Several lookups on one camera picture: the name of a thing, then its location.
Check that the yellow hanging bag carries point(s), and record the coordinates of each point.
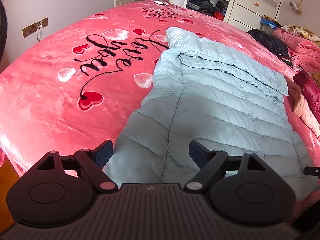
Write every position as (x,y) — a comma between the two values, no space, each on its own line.
(299,8)

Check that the blue shoe box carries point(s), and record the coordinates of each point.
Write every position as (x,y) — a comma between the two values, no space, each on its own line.
(268,23)

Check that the pink heart printed blanket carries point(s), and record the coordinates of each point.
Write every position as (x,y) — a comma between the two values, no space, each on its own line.
(50,92)

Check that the black phone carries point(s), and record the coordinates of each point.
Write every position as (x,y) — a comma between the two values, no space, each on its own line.
(161,3)

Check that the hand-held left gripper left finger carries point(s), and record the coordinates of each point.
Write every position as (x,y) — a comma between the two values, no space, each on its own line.
(103,153)

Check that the pile of dark clothes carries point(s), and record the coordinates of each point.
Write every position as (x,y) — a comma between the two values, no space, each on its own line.
(205,6)

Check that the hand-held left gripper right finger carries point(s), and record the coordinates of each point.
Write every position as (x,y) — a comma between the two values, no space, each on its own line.
(198,153)

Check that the light blue down jacket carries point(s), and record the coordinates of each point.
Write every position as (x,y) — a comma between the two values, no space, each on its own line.
(220,110)

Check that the floral pillow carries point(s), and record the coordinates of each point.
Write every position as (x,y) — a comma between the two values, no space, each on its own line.
(300,31)

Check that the black jacket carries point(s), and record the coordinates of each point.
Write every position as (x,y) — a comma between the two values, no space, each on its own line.
(270,42)

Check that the pale pink jacket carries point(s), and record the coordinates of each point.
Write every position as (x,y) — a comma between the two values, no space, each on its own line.
(303,110)

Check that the bronze wall socket plate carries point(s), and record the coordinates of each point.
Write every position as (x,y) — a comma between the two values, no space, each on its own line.
(30,28)

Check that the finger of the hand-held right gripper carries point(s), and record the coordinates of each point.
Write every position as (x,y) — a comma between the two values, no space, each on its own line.
(311,172)

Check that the dark red jacket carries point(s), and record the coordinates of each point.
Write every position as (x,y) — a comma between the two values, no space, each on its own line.
(310,90)

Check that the pink folded quilt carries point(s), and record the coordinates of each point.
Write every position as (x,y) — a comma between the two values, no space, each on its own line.
(302,48)

